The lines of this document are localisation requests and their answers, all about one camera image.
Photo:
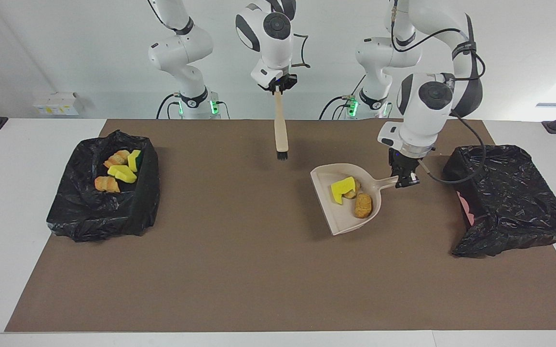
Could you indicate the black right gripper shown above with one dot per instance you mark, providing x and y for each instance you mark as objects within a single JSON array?
[{"x": 282, "y": 82}]

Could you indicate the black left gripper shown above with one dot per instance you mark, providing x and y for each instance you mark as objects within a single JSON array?
[{"x": 403, "y": 161}]

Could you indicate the beige brush black bristles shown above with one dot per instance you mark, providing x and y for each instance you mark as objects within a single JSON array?
[{"x": 281, "y": 130}]

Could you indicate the brown toy bread roll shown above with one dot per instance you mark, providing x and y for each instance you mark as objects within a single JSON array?
[{"x": 363, "y": 206}]

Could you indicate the small toy croissant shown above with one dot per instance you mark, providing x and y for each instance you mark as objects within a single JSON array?
[{"x": 353, "y": 193}]

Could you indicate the notched yellow sponge piece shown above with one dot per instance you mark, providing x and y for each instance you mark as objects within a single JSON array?
[{"x": 341, "y": 189}]

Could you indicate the beige plastic dustpan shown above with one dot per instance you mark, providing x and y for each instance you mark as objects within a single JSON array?
[{"x": 340, "y": 217}]

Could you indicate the green and yellow sponge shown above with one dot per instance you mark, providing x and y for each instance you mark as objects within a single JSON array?
[{"x": 134, "y": 160}]

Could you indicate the striped toy croissant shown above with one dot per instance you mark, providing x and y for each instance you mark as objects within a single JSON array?
[
  {"x": 117, "y": 158},
  {"x": 107, "y": 184}
]

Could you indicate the yellow sponge chunk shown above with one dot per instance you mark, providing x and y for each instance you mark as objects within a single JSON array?
[{"x": 122, "y": 174}]

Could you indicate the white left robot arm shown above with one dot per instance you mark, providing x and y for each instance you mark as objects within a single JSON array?
[{"x": 425, "y": 111}]

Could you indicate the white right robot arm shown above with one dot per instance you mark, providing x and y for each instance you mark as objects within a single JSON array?
[{"x": 268, "y": 33}]

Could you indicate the black bag lined pink bin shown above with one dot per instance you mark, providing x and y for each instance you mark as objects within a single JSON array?
[{"x": 509, "y": 202}]

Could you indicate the brown table mat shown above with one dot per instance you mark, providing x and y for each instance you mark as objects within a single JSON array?
[{"x": 278, "y": 289}]

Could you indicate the white wall socket box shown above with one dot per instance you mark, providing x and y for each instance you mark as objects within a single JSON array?
[{"x": 56, "y": 105}]

